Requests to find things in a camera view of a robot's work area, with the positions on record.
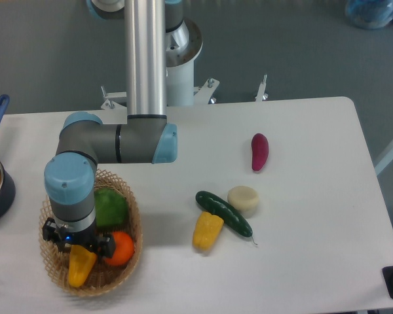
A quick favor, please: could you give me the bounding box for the woven wicker basket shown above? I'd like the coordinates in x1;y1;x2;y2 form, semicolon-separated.
39;169;143;297

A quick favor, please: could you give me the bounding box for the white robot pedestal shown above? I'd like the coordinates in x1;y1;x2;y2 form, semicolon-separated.
100;18;269;111

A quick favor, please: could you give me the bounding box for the cream round cake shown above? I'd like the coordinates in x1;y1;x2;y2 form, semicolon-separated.
227;186;259;218

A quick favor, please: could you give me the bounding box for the purple sweet potato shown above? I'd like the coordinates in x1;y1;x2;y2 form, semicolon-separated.
251;133;269;171

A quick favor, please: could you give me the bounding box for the blue plastic bag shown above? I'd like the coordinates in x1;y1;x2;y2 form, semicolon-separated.
345;0;393;30

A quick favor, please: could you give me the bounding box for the green bok choy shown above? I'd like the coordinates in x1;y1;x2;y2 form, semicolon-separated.
94;187;129;228

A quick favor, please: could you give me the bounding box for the orange fruit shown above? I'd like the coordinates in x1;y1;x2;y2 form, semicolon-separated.
103;231;135;266

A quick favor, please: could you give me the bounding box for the yellow bell pepper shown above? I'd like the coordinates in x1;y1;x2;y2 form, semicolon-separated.
192;211;224;251

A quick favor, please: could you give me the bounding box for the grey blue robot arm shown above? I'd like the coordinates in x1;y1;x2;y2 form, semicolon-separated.
42;1;178;258

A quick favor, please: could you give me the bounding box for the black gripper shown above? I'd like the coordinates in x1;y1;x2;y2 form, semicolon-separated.
42;217;116;258

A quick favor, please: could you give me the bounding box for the dark green cucumber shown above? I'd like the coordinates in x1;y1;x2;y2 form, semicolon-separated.
195;190;256;245

